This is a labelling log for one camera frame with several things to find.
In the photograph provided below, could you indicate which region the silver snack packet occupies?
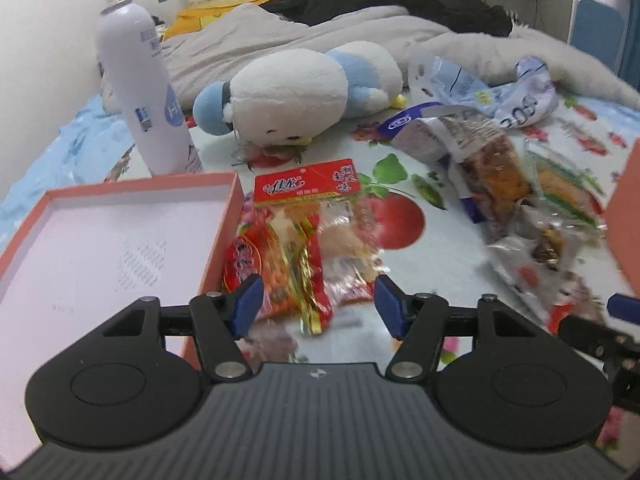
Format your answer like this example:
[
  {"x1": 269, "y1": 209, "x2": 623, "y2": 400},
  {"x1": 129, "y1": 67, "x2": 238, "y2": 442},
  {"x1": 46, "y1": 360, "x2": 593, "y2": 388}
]
[{"x1": 487, "y1": 200, "x2": 604, "y2": 334}]

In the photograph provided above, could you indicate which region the red clear snack packet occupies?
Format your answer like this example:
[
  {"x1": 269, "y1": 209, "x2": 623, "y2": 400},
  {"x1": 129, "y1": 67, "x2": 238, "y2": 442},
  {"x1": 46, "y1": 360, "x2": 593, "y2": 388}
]
[{"x1": 222, "y1": 158, "x2": 383, "y2": 336}]

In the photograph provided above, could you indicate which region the green snack packet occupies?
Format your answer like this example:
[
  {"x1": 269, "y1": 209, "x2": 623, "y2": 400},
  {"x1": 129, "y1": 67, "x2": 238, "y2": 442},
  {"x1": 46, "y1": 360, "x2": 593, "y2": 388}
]
[{"x1": 524, "y1": 140, "x2": 605, "y2": 232}]

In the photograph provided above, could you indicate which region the blue white snack bag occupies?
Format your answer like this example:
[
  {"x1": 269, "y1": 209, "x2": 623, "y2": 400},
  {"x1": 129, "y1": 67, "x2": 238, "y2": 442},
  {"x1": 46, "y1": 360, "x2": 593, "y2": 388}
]
[{"x1": 378, "y1": 102, "x2": 532, "y2": 233}]

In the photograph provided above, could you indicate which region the fruit pattern mat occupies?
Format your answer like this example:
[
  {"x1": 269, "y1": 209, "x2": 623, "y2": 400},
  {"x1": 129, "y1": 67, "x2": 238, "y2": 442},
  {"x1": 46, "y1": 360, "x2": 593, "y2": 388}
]
[{"x1": 102, "y1": 84, "x2": 640, "y2": 456}]

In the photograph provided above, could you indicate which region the pink cardboard box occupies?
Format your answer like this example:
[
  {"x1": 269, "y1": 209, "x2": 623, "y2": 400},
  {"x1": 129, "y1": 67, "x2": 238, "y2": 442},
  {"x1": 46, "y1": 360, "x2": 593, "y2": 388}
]
[{"x1": 604, "y1": 140, "x2": 640, "y2": 296}]

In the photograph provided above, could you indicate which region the pink box lid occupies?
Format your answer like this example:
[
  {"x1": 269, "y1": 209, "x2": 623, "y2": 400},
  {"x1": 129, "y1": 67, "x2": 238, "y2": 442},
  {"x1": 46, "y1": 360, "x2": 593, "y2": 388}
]
[{"x1": 1, "y1": 172, "x2": 244, "y2": 469}]

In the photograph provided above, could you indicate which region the light blue bedsheet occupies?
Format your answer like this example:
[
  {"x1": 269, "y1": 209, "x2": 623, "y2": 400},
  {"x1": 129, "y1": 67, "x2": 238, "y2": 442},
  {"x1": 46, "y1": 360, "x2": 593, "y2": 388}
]
[{"x1": 1, "y1": 96, "x2": 134, "y2": 246}]

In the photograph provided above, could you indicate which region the crumpled blue white bag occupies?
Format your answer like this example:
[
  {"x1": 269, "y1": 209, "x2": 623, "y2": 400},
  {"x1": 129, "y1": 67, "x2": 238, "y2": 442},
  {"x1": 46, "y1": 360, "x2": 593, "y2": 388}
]
[{"x1": 407, "y1": 47, "x2": 559, "y2": 129}]

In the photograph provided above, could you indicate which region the white blue plush toy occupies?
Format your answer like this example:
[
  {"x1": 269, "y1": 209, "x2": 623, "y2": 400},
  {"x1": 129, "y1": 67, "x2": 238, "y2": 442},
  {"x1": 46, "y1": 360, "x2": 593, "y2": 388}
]
[{"x1": 192, "y1": 41, "x2": 404, "y2": 148}]

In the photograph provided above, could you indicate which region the white spray bottle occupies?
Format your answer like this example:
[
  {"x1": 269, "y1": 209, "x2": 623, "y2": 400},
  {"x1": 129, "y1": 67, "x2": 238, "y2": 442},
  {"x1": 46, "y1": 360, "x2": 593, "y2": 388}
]
[{"x1": 96, "y1": 0, "x2": 202, "y2": 176}]

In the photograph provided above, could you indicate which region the grey duvet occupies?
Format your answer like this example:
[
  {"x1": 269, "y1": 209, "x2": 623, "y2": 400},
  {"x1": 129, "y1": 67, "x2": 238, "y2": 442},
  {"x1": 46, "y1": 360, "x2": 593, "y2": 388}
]
[{"x1": 158, "y1": 3, "x2": 639, "y2": 110}]

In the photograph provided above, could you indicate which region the blue padded chair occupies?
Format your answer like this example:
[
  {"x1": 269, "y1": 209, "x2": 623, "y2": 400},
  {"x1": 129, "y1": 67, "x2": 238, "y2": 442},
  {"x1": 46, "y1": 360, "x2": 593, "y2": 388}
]
[{"x1": 570, "y1": 0, "x2": 625, "y2": 72}]

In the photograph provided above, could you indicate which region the yellow pillow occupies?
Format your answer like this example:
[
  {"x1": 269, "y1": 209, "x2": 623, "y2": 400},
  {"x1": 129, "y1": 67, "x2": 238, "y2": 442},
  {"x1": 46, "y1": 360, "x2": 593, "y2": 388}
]
[{"x1": 160, "y1": 0, "x2": 270, "y2": 41}]

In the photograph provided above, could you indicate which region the black clothes pile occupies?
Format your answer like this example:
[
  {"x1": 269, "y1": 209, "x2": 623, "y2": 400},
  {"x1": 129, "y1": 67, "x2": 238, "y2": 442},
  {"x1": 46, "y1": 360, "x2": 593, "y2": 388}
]
[{"x1": 260, "y1": 0, "x2": 513, "y2": 37}]

